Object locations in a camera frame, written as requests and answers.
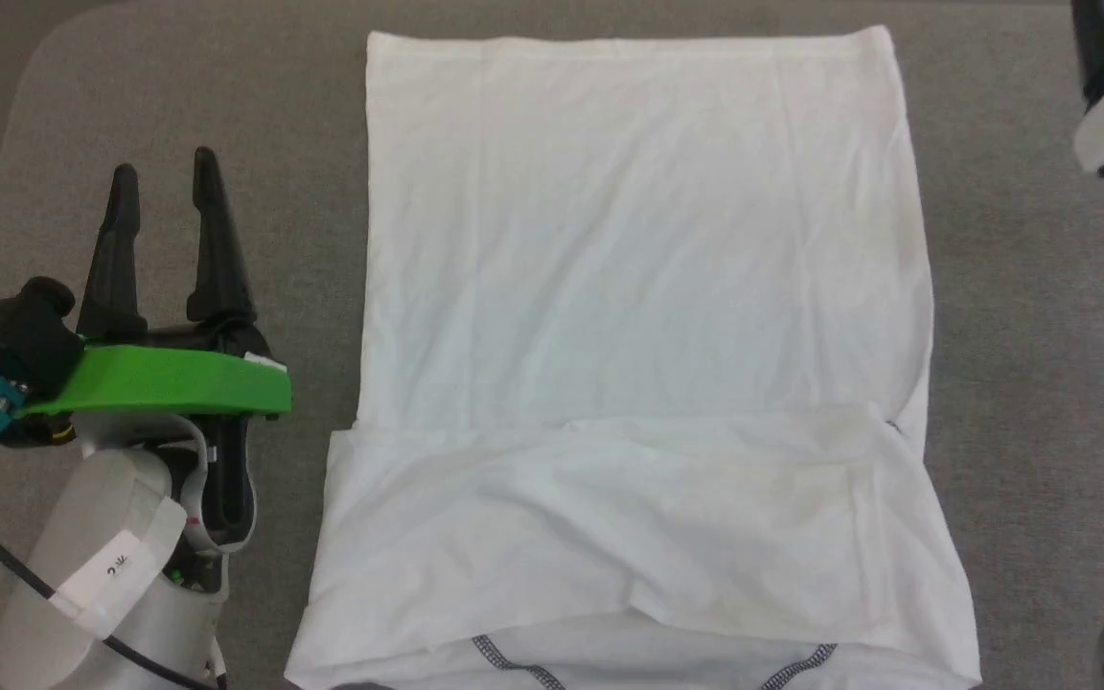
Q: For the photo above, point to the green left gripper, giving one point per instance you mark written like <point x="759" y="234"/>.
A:
<point x="169" y="383"/>

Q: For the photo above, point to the white t-shirt with grey stitching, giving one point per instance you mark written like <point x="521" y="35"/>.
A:
<point x="638" y="287"/>

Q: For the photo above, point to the grey fabric sofa seat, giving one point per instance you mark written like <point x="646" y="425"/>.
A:
<point x="1031" y="383"/>

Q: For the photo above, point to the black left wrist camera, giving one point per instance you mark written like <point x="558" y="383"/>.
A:
<point x="11" y="335"/>

